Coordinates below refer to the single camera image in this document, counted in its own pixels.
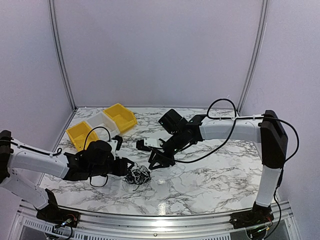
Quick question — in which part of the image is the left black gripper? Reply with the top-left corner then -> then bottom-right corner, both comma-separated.
88,156 -> 134,178

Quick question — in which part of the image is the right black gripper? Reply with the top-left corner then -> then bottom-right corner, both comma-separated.
148,131 -> 187,170

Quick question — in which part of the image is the cable bundle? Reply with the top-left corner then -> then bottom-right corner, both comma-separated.
123,163 -> 153,192

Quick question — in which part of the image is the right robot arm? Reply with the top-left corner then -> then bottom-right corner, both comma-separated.
144,109 -> 298,224

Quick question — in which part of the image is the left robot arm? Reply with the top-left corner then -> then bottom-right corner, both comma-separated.
0,130 -> 134,223

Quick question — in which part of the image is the white translucent bin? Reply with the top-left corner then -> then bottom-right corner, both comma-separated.
85,111 -> 120,140

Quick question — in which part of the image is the yellow bin far right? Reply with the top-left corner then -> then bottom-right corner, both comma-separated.
103,103 -> 138,134

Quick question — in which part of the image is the yellow bin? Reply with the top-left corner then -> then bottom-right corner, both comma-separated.
66,121 -> 99,152
103,103 -> 138,134

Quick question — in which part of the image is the yellow bin near left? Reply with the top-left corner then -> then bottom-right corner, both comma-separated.
66,121 -> 99,152

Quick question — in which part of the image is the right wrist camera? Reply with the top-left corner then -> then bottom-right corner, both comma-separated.
136,138 -> 162,152

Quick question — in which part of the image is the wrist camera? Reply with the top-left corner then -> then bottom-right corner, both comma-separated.
136,138 -> 162,152
109,135 -> 123,156

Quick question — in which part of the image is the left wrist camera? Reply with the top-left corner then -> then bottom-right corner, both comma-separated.
109,135 -> 123,156

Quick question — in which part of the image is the aluminium front rail frame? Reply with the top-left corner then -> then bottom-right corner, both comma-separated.
8,201 -> 301,240

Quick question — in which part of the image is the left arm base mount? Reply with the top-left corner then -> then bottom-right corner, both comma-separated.
35,188 -> 80,228

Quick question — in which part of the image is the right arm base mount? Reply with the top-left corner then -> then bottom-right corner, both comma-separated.
229,202 -> 274,229

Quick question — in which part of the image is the left corner aluminium post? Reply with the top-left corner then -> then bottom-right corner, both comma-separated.
48,0 -> 77,111

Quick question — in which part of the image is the corner aluminium post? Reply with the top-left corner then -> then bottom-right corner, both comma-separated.
48,0 -> 77,111
237,0 -> 270,113

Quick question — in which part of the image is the right corner aluminium post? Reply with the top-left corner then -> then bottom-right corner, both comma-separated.
237,0 -> 270,113

